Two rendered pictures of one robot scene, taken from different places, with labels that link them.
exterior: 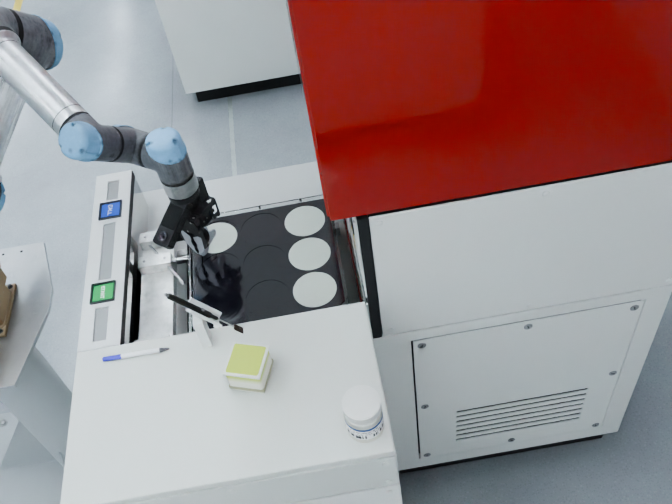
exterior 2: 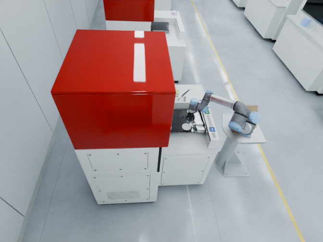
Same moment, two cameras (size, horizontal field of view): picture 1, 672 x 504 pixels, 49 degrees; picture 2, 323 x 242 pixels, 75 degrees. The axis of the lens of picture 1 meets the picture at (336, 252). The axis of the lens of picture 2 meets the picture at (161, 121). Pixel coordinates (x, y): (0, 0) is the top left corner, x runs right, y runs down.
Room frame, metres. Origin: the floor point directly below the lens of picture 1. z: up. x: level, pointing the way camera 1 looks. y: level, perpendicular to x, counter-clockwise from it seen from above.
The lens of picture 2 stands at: (2.73, -0.21, 2.66)
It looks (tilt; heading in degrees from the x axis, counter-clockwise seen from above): 48 degrees down; 172
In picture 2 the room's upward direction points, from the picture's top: 5 degrees clockwise
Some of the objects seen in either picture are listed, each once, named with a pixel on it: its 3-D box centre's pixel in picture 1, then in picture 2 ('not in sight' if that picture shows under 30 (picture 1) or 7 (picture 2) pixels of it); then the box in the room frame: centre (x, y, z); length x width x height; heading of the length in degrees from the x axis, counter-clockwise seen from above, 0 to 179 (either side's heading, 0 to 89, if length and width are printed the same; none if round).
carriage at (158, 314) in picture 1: (158, 295); (197, 120); (1.12, 0.44, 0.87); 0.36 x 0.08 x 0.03; 0
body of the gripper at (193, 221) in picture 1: (191, 205); (190, 114); (1.21, 0.30, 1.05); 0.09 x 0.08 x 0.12; 143
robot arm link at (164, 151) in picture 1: (168, 156); (193, 103); (1.21, 0.31, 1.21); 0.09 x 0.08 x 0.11; 55
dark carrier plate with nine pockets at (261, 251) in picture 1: (264, 262); (175, 120); (1.14, 0.17, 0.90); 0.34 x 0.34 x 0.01; 0
